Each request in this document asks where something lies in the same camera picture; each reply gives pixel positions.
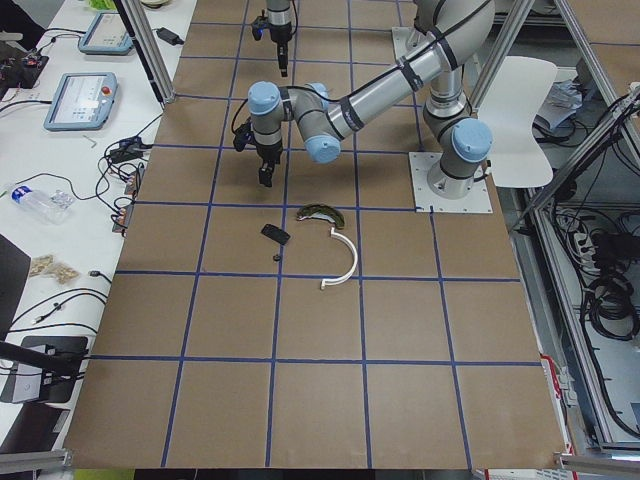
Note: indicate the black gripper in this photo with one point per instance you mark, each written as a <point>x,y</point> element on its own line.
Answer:
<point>279,35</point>
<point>267,155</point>

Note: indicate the black brake pad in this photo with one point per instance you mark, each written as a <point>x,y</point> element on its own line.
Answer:
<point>276,234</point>

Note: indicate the olive green brake shoe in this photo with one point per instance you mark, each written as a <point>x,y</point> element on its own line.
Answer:
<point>323,212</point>

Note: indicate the white curved plastic piece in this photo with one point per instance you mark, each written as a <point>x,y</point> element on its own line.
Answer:
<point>348,261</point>

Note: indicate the black power adapter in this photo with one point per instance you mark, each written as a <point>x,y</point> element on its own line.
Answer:
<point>169,36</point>

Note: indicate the black usb hub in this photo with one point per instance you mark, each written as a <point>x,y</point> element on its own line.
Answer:
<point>129,148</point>

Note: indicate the far blue teach pendant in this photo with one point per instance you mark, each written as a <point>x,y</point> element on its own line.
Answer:
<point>106,35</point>

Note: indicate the blue teach pendant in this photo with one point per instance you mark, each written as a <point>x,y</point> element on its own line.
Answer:
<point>82,102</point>
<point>106,35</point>

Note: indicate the near blue teach pendant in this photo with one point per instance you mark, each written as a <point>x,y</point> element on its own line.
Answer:
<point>82,102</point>

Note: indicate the clear plastic water bottle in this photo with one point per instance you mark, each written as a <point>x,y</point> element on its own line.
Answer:
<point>38,204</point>

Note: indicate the white plastic chair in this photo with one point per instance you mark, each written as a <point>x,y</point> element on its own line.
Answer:
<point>509,108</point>

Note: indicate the bag of small parts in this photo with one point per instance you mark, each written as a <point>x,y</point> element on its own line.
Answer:
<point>47,266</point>

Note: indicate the grey box device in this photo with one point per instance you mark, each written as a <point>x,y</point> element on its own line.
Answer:
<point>43,369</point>

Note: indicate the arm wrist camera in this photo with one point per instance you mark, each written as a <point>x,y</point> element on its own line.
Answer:
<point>258,26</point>

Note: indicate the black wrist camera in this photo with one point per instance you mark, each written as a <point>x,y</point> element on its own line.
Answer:
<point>243,136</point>

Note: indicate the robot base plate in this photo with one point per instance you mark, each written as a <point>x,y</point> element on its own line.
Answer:
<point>434,192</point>
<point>406,39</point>

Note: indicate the aluminium frame post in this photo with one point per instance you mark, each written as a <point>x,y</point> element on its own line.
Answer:
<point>138,28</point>

